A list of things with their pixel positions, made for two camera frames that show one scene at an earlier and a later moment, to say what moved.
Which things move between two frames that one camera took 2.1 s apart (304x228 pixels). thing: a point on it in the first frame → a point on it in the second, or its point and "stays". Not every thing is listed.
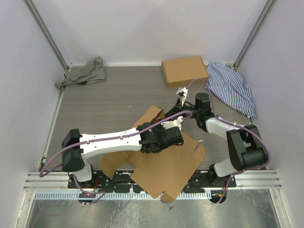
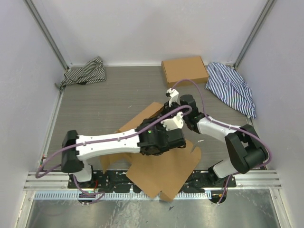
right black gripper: (177, 109) → (167, 108)
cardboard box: (162, 174) stays
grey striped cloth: (93, 71) stays
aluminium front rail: (259, 180) stays
